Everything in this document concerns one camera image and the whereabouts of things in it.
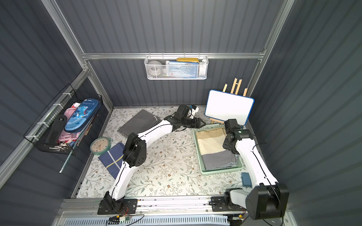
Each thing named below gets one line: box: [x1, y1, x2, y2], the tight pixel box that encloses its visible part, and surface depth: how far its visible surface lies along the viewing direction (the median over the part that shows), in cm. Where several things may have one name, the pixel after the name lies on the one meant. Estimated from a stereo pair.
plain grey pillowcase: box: [117, 109, 162, 136], surface depth 111 cm
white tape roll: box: [147, 60, 163, 77], surface depth 88 cm
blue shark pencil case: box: [64, 98, 102, 133], surface depth 69 cm
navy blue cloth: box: [98, 142, 125, 180], surface depth 92 cm
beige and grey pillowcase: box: [195, 128, 242, 171], surface depth 91 cm
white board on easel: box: [205, 89, 256, 126], surface depth 96 cm
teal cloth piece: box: [240, 172, 253, 189], surface depth 83 cm
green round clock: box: [90, 136, 112, 156], surface depth 96 cm
